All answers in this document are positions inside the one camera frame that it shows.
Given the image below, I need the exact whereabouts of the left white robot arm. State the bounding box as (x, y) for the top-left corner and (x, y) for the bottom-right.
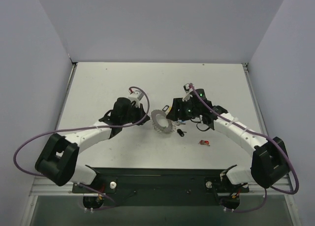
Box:
(35, 97), (150, 192)

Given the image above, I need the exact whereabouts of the large metal keyring with keys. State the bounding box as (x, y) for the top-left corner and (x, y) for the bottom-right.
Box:
(151, 105), (175, 134)

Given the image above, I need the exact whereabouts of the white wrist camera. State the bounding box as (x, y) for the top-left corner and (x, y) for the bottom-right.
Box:
(128, 88), (144, 108)
(182, 83), (194, 102)

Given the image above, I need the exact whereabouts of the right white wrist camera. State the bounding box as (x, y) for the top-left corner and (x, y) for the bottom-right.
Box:
(182, 83), (194, 102)

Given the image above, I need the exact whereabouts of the black key fob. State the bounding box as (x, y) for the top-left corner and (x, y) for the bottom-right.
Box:
(177, 129), (187, 137)

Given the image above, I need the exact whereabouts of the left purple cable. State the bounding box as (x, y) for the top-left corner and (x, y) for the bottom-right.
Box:
(13, 86), (151, 211)

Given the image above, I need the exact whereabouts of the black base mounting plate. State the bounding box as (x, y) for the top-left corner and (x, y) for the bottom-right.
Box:
(71, 166), (251, 208)

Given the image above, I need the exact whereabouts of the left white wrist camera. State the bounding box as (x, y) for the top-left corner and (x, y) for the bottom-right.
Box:
(128, 88), (144, 108)

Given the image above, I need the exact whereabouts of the aluminium frame rail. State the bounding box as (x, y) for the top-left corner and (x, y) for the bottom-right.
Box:
(34, 62), (292, 197)

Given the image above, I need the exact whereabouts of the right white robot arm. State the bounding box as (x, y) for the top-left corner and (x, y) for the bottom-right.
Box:
(166, 89), (290, 189)

